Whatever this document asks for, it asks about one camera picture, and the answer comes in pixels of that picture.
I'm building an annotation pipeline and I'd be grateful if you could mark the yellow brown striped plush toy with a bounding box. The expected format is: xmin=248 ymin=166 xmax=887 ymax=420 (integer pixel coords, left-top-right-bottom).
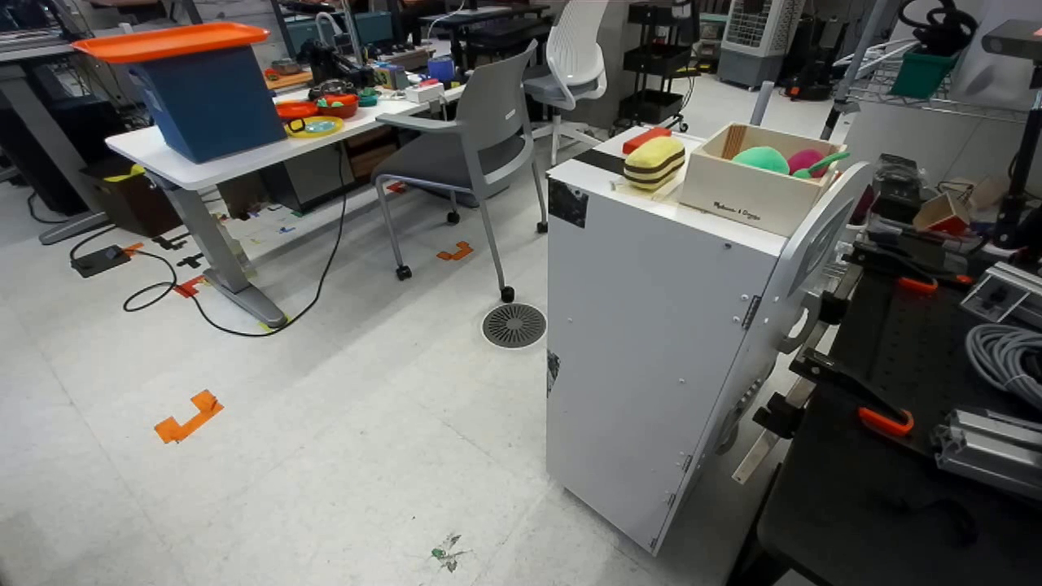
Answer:
xmin=623 ymin=138 xmax=688 ymax=191

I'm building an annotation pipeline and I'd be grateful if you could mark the white toy kitchen cabinet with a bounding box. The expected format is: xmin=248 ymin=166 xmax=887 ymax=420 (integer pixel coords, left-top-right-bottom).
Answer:
xmin=548 ymin=139 xmax=862 ymax=551

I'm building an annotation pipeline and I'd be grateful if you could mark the light wooden box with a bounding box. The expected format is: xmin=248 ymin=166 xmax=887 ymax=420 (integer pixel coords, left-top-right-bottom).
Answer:
xmin=681 ymin=123 xmax=839 ymax=233

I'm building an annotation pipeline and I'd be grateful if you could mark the green plush ball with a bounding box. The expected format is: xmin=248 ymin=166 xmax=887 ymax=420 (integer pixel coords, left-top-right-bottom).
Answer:
xmin=733 ymin=148 xmax=791 ymax=176

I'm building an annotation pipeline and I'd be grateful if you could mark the pink plush toy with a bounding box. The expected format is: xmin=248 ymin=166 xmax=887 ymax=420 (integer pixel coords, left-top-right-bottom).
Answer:
xmin=789 ymin=151 xmax=824 ymax=176

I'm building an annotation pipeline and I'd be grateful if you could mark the grey office chair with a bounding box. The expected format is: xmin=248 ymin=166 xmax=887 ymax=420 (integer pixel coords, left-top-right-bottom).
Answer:
xmin=376 ymin=41 xmax=548 ymax=304

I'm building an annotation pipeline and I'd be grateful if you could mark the white office chair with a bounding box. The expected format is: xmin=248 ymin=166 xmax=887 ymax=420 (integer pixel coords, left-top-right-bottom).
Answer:
xmin=525 ymin=0 xmax=608 ymax=160

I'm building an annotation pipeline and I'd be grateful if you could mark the black utility cart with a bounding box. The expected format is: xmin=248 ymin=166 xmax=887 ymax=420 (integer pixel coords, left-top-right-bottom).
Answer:
xmin=616 ymin=0 xmax=700 ymax=131

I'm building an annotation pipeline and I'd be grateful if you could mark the white desk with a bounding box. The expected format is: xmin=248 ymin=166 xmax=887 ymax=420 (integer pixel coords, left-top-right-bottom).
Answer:
xmin=106 ymin=84 xmax=464 ymax=329

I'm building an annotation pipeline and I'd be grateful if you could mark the blue bin with orange lid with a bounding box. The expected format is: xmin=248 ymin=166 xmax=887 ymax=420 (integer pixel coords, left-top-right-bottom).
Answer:
xmin=74 ymin=21 xmax=283 ymax=162

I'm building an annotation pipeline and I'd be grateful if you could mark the black table with clamps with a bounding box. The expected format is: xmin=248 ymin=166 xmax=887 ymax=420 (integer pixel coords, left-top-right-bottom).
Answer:
xmin=725 ymin=255 xmax=1042 ymax=586

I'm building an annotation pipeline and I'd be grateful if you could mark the orange floor tape bracket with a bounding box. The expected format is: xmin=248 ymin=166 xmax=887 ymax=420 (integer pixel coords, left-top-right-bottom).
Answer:
xmin=154 ymin=390 xmax=224 ymax=444

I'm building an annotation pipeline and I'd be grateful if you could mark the orange handled clamp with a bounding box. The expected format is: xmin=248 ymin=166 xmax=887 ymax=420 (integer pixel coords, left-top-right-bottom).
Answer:
xmin=791 ymin=350 xmax=916 ymax=440

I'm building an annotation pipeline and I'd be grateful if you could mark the coiled white cable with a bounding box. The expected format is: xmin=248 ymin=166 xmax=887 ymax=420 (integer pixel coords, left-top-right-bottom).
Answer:
xmin=965 ymin=319 xmax=1042 ymax=412

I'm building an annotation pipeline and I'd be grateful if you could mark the aluminium extrusion rail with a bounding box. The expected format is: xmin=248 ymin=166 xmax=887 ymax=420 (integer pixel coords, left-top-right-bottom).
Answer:
xmin=932 ymin=410 xmax=1042 ymax=500

